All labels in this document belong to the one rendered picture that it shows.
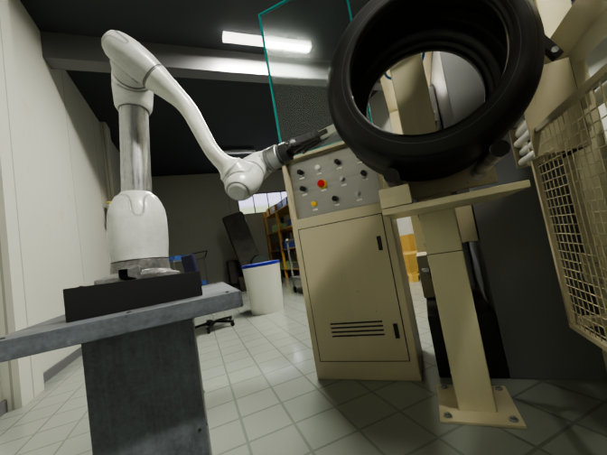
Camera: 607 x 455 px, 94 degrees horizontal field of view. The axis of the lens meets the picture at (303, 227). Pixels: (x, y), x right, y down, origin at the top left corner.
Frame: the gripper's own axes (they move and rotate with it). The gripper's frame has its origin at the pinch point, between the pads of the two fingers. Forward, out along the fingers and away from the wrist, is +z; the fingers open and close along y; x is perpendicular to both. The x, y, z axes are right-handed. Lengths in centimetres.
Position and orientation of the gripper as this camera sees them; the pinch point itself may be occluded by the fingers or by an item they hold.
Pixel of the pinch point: (328, 131)
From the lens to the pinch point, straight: 109.2
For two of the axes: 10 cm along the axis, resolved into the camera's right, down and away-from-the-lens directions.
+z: 8.8, -3.2, -3.6
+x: 2.9, 9.5, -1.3
